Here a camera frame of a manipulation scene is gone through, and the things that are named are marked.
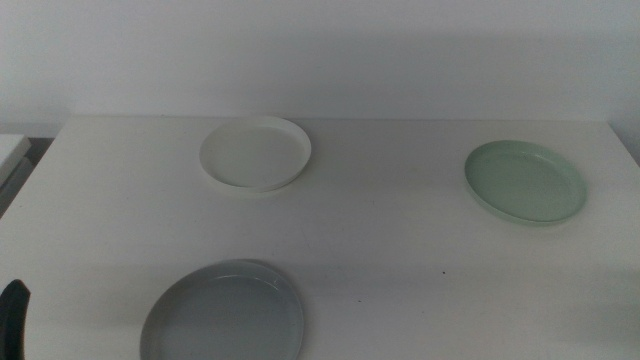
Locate pale green shallow plastic bowl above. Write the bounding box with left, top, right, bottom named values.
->
left=463, top=139, right=589, bottom=227

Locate white shallow plastic bowl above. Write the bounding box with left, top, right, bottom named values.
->
left=198, top=115, right=313, bottom=193

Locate white box beside table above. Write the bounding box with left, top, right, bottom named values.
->
left=0, top=133, right=33, bottom=187

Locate grey shallow plastic bowl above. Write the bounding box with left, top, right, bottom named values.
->
left=139, top=258, right=306, bottom=360

